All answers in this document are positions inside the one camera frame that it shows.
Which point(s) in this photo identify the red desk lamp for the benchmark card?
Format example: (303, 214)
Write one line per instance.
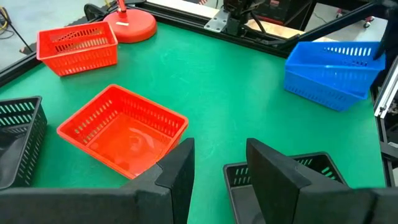
(130, 26)

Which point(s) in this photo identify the red plastic basket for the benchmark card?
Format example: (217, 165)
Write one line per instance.
(77, 59)
(130, 146)
(96, 155)

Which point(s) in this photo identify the grey metal mounting bracket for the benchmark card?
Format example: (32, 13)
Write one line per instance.
(217, 21)

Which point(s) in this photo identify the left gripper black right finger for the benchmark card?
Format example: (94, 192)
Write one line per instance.
(311, 205)

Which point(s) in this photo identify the light wooden table board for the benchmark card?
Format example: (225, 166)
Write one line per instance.
(270, 29)

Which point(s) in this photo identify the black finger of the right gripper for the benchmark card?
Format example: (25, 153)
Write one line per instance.
(388, 34)

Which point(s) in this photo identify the green table mat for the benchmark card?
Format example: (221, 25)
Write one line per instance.
(217, 93)

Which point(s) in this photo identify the blue plastic basket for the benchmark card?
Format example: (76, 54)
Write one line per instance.
(317, 93)
(342, 77)

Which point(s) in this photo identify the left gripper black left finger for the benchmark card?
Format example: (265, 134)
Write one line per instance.
(93, 205)

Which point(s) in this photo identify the black plastic basket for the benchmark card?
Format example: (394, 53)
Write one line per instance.
(9, 161)
(244, 202)

